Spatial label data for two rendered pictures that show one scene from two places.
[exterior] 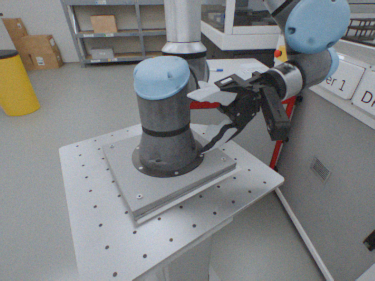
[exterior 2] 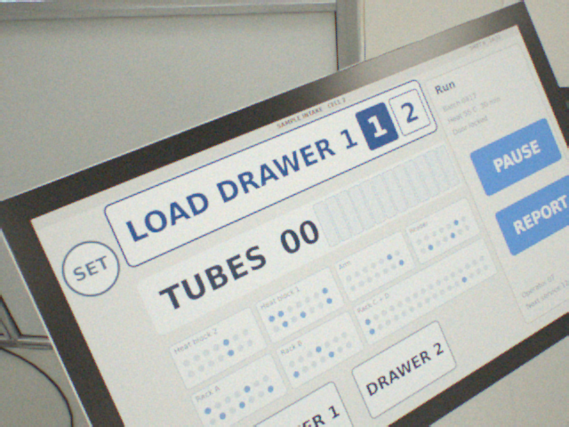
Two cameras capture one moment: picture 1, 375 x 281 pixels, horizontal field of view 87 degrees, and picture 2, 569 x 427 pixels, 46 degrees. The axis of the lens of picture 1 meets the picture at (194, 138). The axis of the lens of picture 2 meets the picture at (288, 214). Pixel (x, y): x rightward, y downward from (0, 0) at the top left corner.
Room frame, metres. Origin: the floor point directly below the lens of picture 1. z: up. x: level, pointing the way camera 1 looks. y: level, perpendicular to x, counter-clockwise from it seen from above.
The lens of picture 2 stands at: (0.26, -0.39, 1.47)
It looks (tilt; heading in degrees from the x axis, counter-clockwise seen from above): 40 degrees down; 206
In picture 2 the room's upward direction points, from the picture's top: 7 degrees counter-clockwise
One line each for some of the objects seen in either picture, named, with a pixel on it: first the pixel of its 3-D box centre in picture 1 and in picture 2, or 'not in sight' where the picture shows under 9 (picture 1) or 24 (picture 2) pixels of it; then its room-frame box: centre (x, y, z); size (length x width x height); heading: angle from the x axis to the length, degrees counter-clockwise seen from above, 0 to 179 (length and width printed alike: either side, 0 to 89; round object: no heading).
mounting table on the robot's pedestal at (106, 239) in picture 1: (163, 177); not in sight; (0.40, 0.09, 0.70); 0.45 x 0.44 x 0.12; 123
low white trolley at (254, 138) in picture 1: (221, 127); not in sight; (1.18, -0.19, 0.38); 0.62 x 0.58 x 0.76; 7
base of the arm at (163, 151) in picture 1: (167, 137); not in sight; (0.41, 0.07, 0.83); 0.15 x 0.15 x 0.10
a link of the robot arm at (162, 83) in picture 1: (164, 91); not in sight; (0.43, 0.07, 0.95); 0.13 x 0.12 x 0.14; 161
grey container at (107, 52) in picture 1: (103, 52); not in sight; (4.28, 1.83, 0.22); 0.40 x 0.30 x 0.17; 103
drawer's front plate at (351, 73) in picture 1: (327, 72); not in sight; (0.81, -0.54, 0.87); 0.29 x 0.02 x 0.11; 7
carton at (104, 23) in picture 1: (105, 23); not in sight; (4.32, 1.69, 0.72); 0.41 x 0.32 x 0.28; 103
